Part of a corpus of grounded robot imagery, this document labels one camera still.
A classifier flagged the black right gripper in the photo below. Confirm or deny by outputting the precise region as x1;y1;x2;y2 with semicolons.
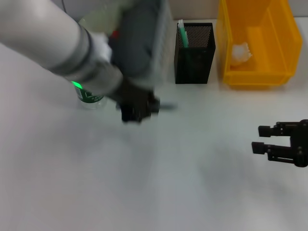
251;119;308;168

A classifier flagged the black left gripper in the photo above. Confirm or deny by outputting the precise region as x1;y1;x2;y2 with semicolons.
107;78;161;124

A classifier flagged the gray marker pen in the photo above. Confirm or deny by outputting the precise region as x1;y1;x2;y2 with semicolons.
157;103;179;112

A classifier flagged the clear green-label water bottle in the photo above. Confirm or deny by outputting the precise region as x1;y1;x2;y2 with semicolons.
75;88;108;111

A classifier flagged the green utility knife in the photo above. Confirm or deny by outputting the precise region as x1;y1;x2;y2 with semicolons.
177;19;194;73

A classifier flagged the white paper ball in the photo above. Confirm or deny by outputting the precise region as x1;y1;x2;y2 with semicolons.
231;42;254;66

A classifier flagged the black mesh pen holder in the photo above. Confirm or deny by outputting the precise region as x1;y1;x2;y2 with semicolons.
175;23;217;85

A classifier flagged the translucent wavy fruit plate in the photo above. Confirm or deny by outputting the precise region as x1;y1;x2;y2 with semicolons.
78;4;125;34

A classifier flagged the yellow plastic bin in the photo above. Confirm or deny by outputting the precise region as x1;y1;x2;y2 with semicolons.
216;0;303;90

